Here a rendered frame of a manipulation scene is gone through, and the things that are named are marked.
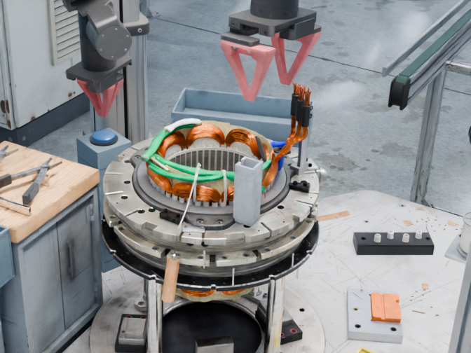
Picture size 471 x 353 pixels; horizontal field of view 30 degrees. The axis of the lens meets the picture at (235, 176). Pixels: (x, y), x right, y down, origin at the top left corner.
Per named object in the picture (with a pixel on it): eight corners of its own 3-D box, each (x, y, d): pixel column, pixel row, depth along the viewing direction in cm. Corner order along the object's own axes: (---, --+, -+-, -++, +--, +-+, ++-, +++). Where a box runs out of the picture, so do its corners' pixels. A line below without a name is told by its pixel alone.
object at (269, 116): (303, 229, 177) (315, 101, 163) (298, 260, 168) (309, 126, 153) (183, 215, 180) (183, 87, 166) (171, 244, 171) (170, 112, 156)
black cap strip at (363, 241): (432, 255, 171) (434, 246, 170) (357, 255, 170) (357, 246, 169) (427, 240, 175) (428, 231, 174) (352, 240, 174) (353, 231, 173)
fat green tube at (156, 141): (147, 168, 123) (147, 156, 122) (125, 161, 125) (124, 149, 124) (202, 129, 134) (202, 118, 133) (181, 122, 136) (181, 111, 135)
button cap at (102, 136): (119, 139, 153) (119, 134, 153) (99, 146, 151) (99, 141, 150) (107, 131, 156) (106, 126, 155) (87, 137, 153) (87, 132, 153)
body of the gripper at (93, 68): (133, 67, 149) (132, 26, 145) (97, 91, 142) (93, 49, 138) (102, 58, 152) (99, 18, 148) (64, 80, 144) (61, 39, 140)
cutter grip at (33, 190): (27, 205, 125) (26, 196, 125) (22, 204, 126) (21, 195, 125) (38, 191, 129) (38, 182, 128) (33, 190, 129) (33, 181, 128)
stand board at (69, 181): (17, 244, 124) (15, 230, 122) (-84, 207, 131) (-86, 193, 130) (100, 182, 139) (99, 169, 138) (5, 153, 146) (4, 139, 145)
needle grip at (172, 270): (174, 262, 117) (169, 304, 119) (181, 259, 119) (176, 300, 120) (165, 259, 118) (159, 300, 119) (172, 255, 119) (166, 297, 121)
